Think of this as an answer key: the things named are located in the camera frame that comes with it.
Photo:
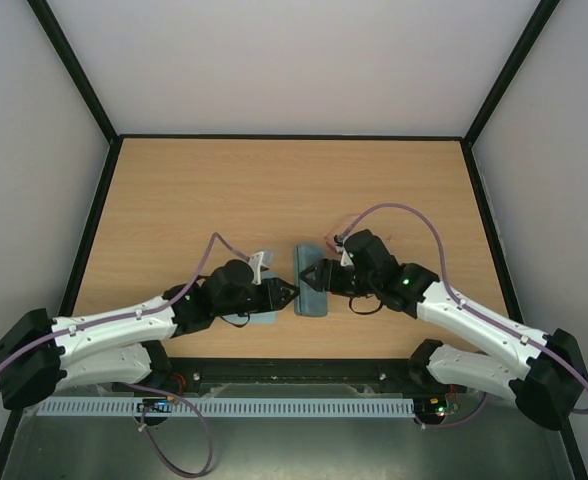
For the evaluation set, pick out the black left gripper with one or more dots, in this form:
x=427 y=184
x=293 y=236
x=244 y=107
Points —
x=272 y=299

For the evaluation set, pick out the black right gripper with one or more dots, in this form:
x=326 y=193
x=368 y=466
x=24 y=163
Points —
x=324 y=275

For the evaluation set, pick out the pink transparent sunglasses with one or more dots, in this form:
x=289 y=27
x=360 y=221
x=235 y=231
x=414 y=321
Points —
x=341 y=230

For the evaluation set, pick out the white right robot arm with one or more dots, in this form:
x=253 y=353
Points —
x=543 y=375

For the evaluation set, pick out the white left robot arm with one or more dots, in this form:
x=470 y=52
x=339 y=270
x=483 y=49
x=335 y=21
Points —
x=40 y=354

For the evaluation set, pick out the left controller board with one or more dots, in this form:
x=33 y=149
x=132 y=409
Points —
x=164 y=405

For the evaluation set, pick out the controller board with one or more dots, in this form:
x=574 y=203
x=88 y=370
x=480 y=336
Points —
x=164 y=405
x=436 y=406

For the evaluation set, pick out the right controller board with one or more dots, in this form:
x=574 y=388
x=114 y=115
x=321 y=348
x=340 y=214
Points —
x=436 y=406

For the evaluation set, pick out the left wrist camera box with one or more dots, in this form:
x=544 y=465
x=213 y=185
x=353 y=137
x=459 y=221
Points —
x=260 y=262

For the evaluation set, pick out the light blue slotted cable duct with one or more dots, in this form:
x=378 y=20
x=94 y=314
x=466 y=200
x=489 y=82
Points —
x=234 y=408

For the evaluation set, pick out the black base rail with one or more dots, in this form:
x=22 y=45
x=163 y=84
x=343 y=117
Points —
x=383 y=376

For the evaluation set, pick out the black frame post right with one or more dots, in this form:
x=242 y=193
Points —
x=527 y=39

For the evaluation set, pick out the black frame post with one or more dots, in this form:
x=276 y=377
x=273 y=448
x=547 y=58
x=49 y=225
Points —
x=65 y=52
x=527 y=39

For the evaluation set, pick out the black frame post left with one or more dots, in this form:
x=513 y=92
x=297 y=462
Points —
x=65 y=52

